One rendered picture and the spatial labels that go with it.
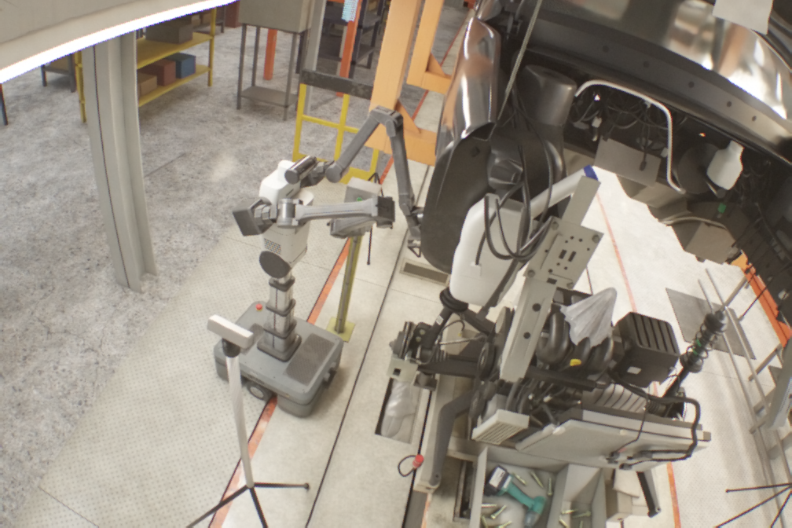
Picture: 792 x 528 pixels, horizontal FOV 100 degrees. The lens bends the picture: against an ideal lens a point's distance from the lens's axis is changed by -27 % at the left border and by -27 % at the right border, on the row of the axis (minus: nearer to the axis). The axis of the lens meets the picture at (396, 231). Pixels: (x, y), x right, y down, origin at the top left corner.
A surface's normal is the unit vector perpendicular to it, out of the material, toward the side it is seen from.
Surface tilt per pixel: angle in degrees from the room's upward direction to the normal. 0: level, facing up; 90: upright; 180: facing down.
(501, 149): 12
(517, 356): 57
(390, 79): 90
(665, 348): 0
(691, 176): 90
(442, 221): 90
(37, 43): 64
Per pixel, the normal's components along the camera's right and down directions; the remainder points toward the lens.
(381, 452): 0.20, -0.79
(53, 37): 0.95, -0.10
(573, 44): -0.43, 0.50
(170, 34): -0.21, 0.55
